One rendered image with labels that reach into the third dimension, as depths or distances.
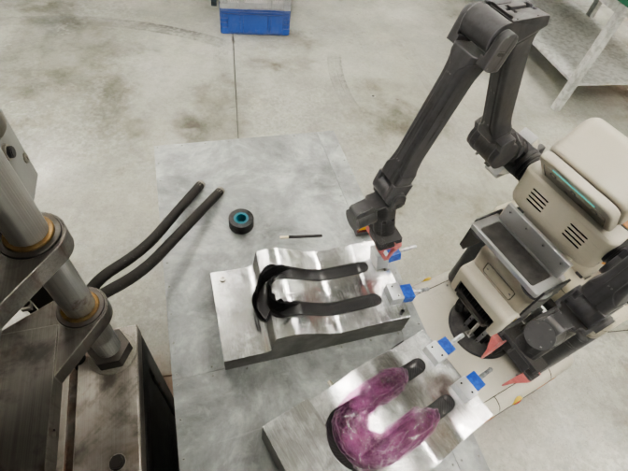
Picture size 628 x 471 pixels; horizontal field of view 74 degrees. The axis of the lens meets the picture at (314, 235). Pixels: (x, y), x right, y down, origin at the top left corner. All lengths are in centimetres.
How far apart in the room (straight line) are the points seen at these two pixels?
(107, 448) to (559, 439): 185
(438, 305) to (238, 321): 109
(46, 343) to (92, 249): 148
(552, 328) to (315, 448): 53
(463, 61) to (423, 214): 189
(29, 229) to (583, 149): 106
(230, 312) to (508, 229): 79
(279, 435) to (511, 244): 76
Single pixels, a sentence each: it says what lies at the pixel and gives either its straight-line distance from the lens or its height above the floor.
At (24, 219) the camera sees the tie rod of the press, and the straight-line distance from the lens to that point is 74.
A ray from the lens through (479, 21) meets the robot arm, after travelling 83.
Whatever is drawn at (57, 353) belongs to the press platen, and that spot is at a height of 104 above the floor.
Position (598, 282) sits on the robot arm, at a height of 129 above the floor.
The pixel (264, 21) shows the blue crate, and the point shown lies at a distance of 404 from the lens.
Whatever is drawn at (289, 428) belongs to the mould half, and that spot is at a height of 91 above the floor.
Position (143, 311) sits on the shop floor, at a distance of 216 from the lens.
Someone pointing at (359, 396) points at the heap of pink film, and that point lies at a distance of 102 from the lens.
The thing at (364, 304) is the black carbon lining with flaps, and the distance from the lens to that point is 115.
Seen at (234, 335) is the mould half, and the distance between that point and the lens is 110.
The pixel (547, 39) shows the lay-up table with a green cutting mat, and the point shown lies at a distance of 458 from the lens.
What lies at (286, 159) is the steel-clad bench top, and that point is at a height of 80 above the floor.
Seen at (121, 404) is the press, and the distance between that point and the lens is 117.
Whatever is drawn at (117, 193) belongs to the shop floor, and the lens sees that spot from 265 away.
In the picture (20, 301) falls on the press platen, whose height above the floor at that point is 126.
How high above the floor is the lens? 187
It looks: 52 degrees down
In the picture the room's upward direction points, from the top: 11 degrees clockwise
